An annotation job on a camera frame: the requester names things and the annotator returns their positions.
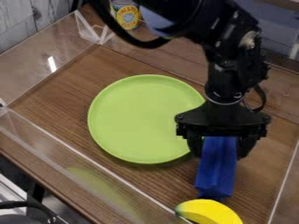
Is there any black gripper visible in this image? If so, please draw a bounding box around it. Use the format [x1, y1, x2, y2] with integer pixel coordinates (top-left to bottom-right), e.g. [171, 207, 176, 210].
[173, 101, 271, 159]

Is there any blue star-shaped block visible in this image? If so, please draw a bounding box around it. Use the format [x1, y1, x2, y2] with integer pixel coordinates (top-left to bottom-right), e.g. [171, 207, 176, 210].
[193, 136, 237, 202]

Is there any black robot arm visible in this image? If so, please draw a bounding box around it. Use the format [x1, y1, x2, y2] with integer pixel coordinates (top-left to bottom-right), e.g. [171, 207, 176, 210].
[133, 0, 271, 158]

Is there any green round plate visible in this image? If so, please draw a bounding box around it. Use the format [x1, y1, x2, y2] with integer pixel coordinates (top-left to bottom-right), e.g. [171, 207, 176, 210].
[88, 74, 204, 165]

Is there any yellow toy banana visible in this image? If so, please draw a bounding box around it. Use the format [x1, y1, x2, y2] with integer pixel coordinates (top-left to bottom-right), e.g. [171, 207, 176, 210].
[175, 199, 243, 224]

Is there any clear acrylic enclosure wall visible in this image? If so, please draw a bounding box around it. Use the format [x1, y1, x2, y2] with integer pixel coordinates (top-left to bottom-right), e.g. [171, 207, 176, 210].
[0, 8, 299, 224]

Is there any clear acrylic corner bracket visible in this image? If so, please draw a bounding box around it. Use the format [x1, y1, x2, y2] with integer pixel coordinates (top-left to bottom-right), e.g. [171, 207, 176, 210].
[73, 10, 116, 46]

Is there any black cable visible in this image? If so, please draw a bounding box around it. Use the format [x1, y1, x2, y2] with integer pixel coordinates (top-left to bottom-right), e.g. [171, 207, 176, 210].
[91, 0, 173, 50]

